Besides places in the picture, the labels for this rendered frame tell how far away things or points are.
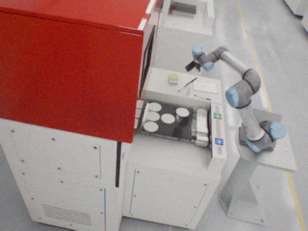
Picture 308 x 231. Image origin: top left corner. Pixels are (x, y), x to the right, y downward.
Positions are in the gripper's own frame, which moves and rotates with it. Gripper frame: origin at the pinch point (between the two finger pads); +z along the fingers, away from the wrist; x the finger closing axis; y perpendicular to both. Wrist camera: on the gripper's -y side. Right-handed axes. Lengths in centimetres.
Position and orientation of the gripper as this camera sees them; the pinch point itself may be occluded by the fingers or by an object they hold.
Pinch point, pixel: (197, 70)
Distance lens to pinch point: 224.3
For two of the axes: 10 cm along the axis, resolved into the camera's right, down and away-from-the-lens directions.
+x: -4.4, -8.4, 3.1
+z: 2.1, 2.4, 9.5
